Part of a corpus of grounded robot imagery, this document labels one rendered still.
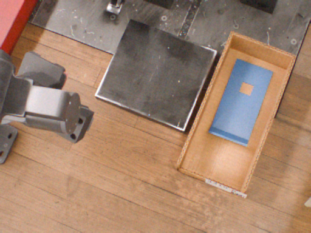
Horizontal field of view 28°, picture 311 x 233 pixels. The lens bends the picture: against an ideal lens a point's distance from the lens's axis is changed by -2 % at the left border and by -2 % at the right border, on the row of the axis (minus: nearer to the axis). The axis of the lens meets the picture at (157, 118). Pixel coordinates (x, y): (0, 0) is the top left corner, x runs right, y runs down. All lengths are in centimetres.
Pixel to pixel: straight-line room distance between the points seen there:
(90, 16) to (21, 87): 40
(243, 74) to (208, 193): 22
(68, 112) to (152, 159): 31
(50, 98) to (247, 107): 43
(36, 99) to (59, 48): 37
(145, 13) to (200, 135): 25
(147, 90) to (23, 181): 27
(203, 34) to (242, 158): 24
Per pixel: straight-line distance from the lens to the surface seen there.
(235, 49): 115
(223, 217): 108
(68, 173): 111
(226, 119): 111
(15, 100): 82
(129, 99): 110
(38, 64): 94
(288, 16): 120
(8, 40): 115
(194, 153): 109
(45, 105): 80
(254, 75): 113
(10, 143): 113
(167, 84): 111
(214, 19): 118
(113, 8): 110
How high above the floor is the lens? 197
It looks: 75 degrees down
